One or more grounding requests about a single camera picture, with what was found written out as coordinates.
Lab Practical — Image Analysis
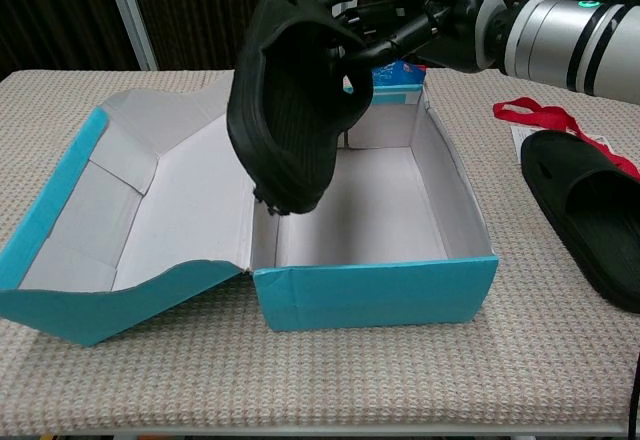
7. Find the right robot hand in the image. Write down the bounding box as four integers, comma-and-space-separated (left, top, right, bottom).
319, 0, 506, 74

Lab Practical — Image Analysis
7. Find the black rubber slipper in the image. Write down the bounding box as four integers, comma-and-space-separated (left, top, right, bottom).
519, 129, 640, 314
226, 0, 374, 218

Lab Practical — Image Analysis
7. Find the light blue shoe box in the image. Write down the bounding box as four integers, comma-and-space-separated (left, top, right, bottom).
0, 77, 500, 347

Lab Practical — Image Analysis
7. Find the blue snack packet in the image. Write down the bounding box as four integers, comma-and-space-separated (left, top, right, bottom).
372, 58, 428, 87

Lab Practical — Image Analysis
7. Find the white printed card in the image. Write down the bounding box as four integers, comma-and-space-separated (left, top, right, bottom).
508, 127, 537, 154

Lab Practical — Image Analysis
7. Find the beige woven tablecloth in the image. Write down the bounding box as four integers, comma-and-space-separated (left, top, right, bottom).
0, 67, 640, 436

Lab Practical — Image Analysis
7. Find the red lace strap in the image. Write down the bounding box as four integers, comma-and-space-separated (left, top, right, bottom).
492, 96, 640, 181

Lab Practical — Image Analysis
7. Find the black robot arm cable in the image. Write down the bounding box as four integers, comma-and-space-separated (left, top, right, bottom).
633, 352, 640, 440

